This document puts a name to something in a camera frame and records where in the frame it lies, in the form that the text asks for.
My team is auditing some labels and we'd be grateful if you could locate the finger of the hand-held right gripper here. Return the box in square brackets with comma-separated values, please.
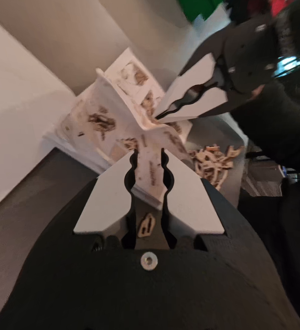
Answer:
[155, 52, 217, 119]
[157, 87, 228, 124]

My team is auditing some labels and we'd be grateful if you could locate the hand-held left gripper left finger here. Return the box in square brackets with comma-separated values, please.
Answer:
[73, 150, 138, 250]

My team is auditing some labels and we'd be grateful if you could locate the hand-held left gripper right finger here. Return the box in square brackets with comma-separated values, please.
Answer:
[161, 148, 226, 248]

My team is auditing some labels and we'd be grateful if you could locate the wooden buggy model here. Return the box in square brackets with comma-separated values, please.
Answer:
[189, 144, 244, 191]

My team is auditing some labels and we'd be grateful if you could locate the paper instruction booklet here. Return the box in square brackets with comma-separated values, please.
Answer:
[44, 47, 194, 210]

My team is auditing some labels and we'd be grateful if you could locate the person's right forearm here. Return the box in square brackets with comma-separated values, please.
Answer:
[230, 82, 300, 176]

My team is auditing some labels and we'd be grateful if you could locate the flat slotted wooden part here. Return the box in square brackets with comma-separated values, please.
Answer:
[138, 213, 156, 238]

